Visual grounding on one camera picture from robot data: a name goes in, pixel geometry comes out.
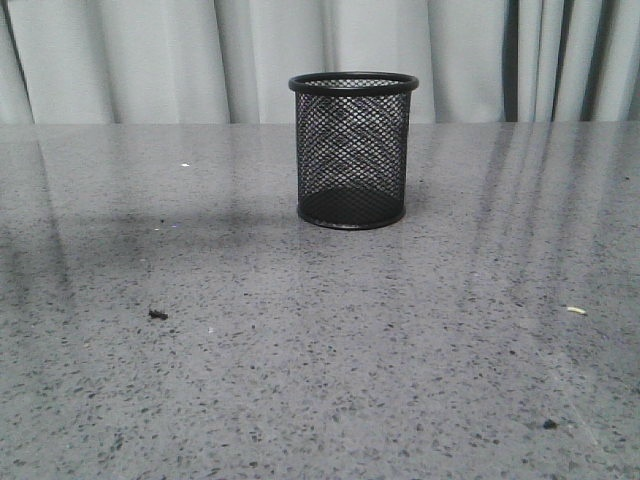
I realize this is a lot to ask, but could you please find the black mesh metal bucket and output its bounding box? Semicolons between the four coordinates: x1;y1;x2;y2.
288;71;419;230

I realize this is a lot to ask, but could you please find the black debris crumb right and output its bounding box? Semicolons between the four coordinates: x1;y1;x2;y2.
542;419;558;430

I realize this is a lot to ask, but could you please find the black debris crumb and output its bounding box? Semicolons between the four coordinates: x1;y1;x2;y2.
148;309;168;320
542;419;558;430

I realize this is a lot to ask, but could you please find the grey pleated curtain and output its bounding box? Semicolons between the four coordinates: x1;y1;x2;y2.
1;1;639;124

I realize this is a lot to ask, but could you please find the black debris crumb left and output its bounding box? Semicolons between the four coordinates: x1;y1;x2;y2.
148;309;168;320

